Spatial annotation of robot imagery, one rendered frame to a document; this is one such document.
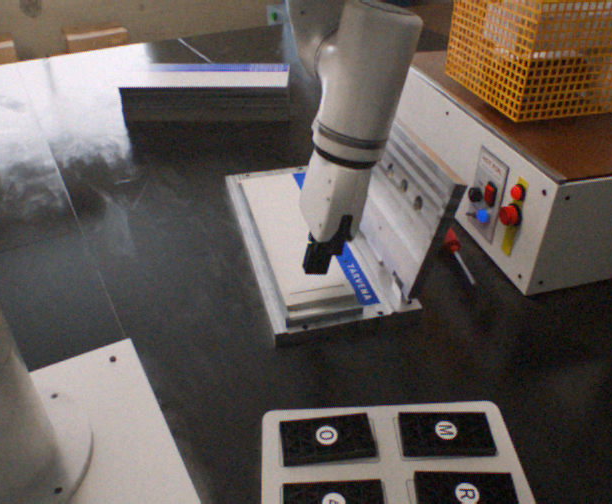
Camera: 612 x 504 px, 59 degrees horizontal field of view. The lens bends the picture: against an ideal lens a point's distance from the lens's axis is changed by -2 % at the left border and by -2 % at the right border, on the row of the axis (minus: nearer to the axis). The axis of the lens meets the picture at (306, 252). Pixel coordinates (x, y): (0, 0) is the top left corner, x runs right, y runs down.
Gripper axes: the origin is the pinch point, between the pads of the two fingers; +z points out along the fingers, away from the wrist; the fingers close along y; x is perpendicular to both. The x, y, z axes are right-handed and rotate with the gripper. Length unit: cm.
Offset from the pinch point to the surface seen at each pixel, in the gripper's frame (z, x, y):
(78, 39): 62, -51, -328
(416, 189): -9.3, 13.3, -3.8
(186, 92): 4, -10, -74
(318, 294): 5.9, 1.6, 0.0
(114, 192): 15, -25, -42
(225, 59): 8, 6, -120
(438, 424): 5.4, 8.5, 23.3
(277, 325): 8.2, -4.7, 3.6
